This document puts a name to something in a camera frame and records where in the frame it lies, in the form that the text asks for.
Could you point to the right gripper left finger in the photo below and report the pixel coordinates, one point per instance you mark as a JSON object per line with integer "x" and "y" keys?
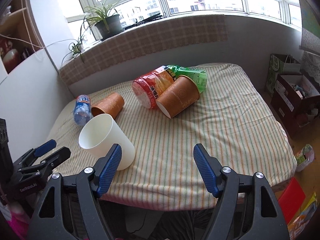
{"x": 52, "y": 218}

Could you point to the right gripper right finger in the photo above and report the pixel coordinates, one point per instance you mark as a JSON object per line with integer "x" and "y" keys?
{"x": 246, "y": 205}

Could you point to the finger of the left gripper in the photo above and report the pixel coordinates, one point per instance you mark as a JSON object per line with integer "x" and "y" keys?
{"x": 44, "y": 148}
{"x": 55, "y": 159}

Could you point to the brown paper cup white base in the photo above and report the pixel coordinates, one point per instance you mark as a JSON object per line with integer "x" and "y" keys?
{"x": 179, "y": 96}

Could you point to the red box on floor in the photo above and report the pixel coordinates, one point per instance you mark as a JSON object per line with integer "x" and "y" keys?
{"x": 291, "y": 200}

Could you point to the blue orange plastic bottle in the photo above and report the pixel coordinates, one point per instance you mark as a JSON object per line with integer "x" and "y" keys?
{"x": 82, "y": 110}

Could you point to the red white vase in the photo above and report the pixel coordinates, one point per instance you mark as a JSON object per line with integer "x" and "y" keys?
{"x": 10, "y": 55}

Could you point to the dark cardboard box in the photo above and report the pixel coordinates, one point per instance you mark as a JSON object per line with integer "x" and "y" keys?
{"x": 296, "y": 101}

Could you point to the potted spider plant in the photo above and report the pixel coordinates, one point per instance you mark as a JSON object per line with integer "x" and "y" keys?
{"x": 105, "y": 18}

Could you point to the green snack bag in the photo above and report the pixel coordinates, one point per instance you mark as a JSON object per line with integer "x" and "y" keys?
{"x": 199, "y": 76}

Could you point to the green white paper bag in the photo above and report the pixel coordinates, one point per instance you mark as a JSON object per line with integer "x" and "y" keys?
{"x": 280, "y": 64}

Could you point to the white lace cloth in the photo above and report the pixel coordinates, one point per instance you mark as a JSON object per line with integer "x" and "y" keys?
{"x": 310, "y": 64}

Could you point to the black power strip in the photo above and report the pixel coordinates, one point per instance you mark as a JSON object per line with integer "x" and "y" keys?
{"x": 155, "y": 17}

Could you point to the plaid beige windowsill cloth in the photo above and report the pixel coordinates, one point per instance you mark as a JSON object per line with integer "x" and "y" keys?
{"x": 160, "y": 35}

